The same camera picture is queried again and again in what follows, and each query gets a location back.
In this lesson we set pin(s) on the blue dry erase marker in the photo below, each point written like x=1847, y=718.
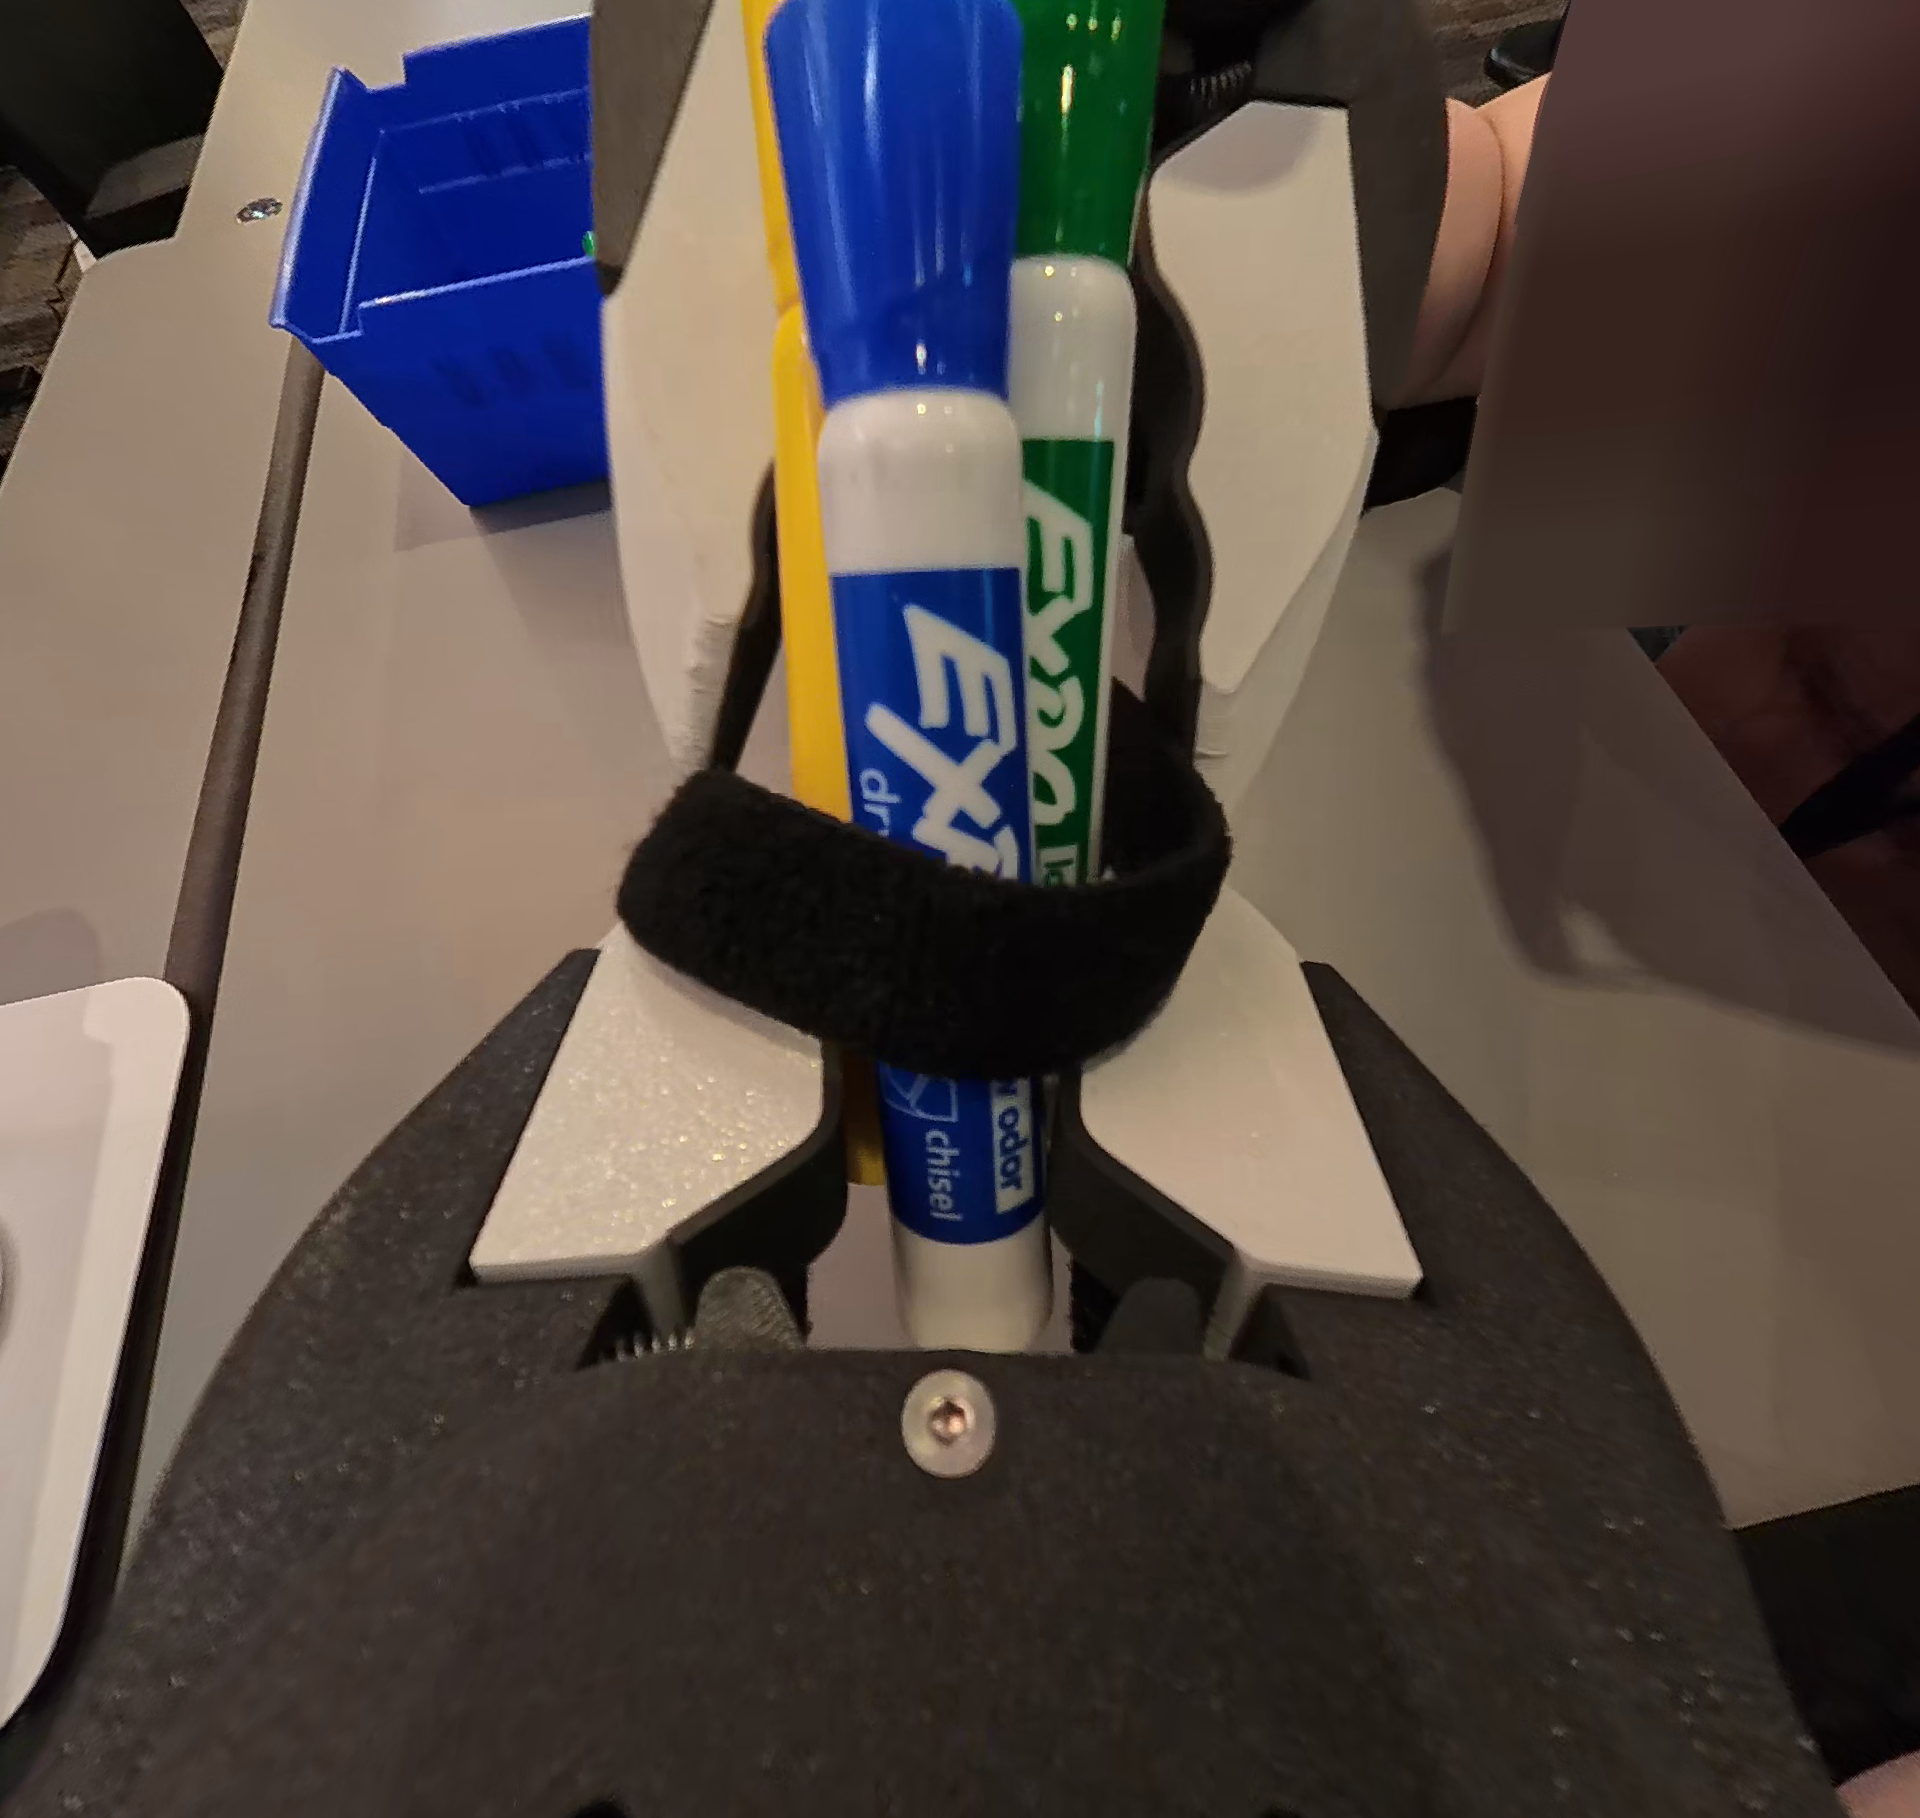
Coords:
x=900, y=199

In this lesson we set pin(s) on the black armrest pad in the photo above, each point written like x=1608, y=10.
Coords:
x=1419, y=452
x=1844, y=1623

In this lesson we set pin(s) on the person's left forearm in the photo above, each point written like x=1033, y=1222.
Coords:
x=1890, y=1796

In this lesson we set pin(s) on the maroon shirt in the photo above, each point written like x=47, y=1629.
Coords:
x=1771, y=709

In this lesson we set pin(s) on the yellow dry erase marker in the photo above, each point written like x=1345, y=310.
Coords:
x=803, y=573

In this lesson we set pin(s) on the white mounting plate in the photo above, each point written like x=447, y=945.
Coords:
x=91, y=1248

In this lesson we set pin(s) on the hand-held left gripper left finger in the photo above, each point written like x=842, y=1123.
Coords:
x=630, y=1143

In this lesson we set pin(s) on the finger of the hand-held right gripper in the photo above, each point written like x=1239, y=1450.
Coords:
x=1274, y=392
x=675, y=469

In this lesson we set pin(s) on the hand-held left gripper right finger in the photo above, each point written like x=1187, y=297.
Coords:
x=1245, y=1129

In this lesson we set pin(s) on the blue plastic bin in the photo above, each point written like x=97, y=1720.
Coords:
x=450, y=392

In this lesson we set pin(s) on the person's right forearm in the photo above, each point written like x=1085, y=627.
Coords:
x=1479, y=242

